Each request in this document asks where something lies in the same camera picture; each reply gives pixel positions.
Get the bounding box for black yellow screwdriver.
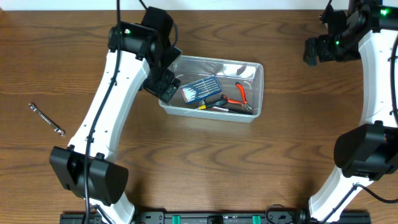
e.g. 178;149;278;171
198;99;228;110

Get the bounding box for black handled hammer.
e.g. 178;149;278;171
206;105;252;115

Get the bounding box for silver ring wrench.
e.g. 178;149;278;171
29;103;66;136

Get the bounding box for red handled cutting pliers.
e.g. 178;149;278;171
220;82;253;112

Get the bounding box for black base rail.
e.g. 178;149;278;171
59;207;372;224

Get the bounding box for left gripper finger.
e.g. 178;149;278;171
160;78;181;103
143;80;168;100

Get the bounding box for blue precision screwdriver set case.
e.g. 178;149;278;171
180;75;222;103

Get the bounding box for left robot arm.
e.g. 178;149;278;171
49;19;181;223

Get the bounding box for clear plastic container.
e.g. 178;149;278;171
159;55;264;123

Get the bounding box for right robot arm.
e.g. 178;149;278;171
295;0;397;223

